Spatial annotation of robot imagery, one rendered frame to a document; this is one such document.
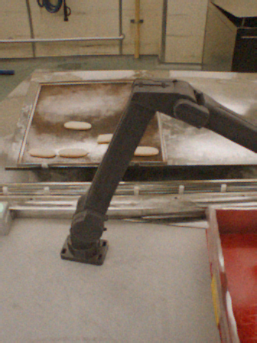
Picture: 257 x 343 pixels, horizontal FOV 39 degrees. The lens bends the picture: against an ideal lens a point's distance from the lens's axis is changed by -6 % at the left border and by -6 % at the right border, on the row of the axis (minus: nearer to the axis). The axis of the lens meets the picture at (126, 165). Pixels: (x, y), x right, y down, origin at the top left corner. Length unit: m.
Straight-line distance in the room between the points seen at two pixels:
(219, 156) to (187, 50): 3.37
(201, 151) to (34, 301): 0.74
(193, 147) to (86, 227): 0.56
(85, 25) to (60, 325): 4.18
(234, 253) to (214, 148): 0.43
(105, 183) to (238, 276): 0.43
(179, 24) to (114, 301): 3.87
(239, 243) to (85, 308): 0.47
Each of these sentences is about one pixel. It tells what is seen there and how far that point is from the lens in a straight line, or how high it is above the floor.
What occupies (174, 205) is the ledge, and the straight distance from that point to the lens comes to 1.14.
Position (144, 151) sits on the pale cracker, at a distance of 1.28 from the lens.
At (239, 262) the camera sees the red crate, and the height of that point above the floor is 0.82.
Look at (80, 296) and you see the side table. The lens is 0.96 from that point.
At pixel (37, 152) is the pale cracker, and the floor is 0.91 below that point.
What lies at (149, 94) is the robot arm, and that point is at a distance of 0.73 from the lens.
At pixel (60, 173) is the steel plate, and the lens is 1.34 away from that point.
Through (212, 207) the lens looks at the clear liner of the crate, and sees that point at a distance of 1.05.
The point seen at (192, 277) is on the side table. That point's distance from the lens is 1.01.
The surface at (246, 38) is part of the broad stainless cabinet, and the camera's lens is 2.83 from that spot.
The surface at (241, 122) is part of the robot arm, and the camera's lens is 0.80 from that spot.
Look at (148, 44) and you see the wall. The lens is 4.85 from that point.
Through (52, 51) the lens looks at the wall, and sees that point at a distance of 4.93.
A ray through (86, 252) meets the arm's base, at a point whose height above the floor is 0.86.
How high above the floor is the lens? 1.60
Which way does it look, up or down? 35 degrees down
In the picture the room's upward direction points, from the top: straight up
